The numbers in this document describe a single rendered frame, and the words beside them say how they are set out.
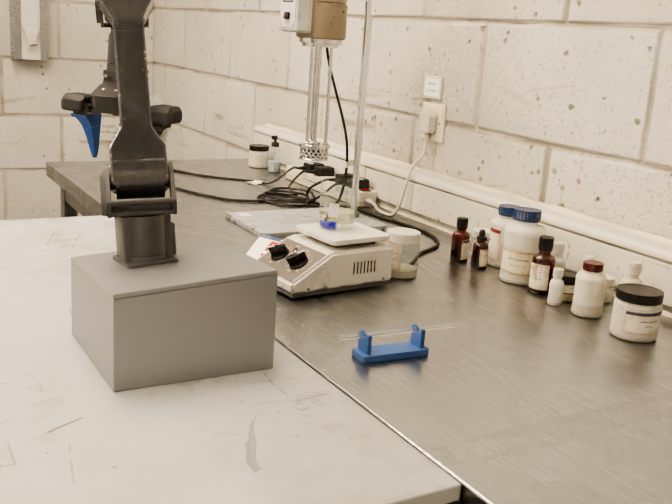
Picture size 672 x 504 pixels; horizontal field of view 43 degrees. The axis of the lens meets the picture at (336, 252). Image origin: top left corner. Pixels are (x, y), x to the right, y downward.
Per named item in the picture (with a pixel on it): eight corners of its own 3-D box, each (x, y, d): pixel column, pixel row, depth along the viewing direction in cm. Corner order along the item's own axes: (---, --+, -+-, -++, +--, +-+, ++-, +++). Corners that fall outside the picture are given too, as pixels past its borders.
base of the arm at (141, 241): (129, 269, 103) (125, 220, 101) (111, 258, 108) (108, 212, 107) (183, 261, 106) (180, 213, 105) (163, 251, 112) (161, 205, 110)
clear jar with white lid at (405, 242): (402, 269, 154) (406, 226, 151) (423, 278, 149) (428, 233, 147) (376, 272, 150) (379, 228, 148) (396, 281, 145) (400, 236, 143)
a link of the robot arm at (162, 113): (79, 57, 141) (61, 57, 135) (187, 72, 138) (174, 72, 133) (76, 107, 143) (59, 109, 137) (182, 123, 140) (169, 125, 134)
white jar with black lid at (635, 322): (600, 328, 129) (607, 282, 127) (639, 327, 130) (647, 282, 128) (625, 344, 122) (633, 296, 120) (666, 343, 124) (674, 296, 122)
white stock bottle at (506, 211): (522, 263, 163) (529, 205, 160) (517, 271, 157) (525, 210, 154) (489, 258, 165) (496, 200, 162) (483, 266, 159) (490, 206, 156)
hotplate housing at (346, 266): (291, 301, 131) (294, 251, 129) (249, 278, 141) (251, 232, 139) (402, 284, 144) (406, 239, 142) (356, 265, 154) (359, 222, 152)
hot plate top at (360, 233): (333, 246, 134) (334, 241, 134) (292, 229, 143) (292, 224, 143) (392, 240, 141) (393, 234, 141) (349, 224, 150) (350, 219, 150)
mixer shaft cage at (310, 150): (306, 161, 177) (313, 38, 171) (292, 156, 183) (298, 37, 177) (334, 161, 181) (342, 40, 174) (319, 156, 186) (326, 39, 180)
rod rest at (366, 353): (362, 364, 108) (365, 338, 107) (350, 355, 111) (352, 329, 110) (429, 356, 113) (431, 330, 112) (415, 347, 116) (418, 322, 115)
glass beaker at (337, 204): (361, 233, 142) (365, 183, 140) (328, 235, 139) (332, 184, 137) (340, 224, 148) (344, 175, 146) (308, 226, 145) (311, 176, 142)
